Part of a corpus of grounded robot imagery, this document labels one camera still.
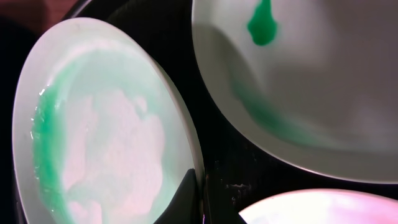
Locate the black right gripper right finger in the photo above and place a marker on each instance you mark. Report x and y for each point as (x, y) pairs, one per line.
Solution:
(217, 208)

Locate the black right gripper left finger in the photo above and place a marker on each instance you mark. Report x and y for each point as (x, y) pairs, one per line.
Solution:
(184, 206)

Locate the mint green plate with stain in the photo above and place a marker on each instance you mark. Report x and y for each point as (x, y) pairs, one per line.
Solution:
(100, 133)

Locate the white plate with green stain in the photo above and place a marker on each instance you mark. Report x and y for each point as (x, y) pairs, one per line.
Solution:
(311, 82)

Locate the round black serving tray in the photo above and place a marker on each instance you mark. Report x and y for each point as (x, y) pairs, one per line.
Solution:
(163, 29)

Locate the pale green back plate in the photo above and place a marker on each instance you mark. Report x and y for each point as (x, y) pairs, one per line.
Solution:
(322, 206)

